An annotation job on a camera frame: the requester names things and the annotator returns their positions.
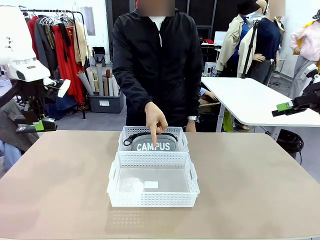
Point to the tall grey cardboard tube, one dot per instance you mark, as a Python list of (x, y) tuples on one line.
[(99, 77)]

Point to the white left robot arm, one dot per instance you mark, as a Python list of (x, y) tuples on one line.
[(15, 37)]

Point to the lime green bag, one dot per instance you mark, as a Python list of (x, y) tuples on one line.
[(227, 122)]

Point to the mannequin in navy top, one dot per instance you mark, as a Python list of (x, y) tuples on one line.
[(268, 37)]

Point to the black metal clothes rack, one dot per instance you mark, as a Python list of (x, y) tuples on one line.
[(50, 10)]

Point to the black bag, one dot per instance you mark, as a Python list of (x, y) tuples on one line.
[(98, 53)]

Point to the light grey paper roll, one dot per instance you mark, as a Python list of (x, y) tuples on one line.
[(85, 82)]

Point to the person's right forearm black sleeve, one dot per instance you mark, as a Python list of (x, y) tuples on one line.
[(132, 95)]

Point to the white perforated plastic basket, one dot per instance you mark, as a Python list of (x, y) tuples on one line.
[(155, 200), (183, 141)]

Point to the grey wall poster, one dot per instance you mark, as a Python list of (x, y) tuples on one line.
[(89, 21)]

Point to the red jacket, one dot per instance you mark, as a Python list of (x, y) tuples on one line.
[(31, 30)]

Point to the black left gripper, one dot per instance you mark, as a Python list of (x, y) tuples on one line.
[(32, 91)]

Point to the black hanging scarf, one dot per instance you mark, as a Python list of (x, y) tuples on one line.
[(65, 37)]

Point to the blue denim garment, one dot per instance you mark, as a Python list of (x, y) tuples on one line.
[(62, 105)]

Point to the blue jeans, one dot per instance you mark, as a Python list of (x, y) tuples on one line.
[(8, 155)]

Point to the grey CAMPUS pencil case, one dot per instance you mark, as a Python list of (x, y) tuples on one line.
[(143, 146)]

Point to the seated person in blue sleeve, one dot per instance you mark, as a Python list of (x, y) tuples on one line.
[(205, 92)]

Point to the person's left hand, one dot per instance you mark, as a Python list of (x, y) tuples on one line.
[(191, 126)]

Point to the person's right hand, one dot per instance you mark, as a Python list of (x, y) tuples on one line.
[(153, 117)]

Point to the white square paper label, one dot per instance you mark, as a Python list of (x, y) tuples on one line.
[(150, 184)]

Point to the dark grey hanging coat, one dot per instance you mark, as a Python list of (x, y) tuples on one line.
[(42, 47)]

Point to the mannequin in beige trench coat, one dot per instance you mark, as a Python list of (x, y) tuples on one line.
[(232, 37)]

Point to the person in black jacket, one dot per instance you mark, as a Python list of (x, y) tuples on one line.
[(160, 75)]

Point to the brown cardboard box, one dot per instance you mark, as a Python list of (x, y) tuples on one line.
[(208, 106)]

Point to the grey storage bin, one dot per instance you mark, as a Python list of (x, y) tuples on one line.
[(112, 103)]

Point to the red cloth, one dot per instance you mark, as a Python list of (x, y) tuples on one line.
[(208, 41)]

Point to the red dress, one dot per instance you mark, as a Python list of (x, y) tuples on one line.
[(67, 70)]

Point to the white table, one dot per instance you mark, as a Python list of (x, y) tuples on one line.
[(250, 100)]

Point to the white appliance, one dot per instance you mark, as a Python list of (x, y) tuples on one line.
[(210, 68)]

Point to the brown paper roll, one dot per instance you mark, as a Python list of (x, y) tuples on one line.
[(106, 87)]

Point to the mannequin in pink jacket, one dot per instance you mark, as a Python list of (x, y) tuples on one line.
[(310, 42)]

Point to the silver wristwatch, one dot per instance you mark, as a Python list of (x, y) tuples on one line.
[(193, 118)]

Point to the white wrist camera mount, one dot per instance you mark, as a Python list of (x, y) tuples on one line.
[(63, 87)]

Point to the person's left forearm black sleeve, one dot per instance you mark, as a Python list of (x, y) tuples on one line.
[(196, 95)]

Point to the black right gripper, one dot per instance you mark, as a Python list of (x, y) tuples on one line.
[(307, 100)]

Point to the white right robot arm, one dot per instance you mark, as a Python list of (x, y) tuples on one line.
[(311, 68)]

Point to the beige paper roll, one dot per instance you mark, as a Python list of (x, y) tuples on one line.
[(90, 77)]

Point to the white paper roll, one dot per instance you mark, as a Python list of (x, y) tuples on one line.
[(111, 87), (116, 87)]

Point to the black bucket hat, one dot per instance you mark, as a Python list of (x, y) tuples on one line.
[(246, 6)]

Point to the grey cloth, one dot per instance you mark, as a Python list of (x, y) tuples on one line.
[(12, 125)]

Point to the beige hanging garment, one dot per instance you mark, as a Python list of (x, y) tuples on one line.
[(80, 42)]

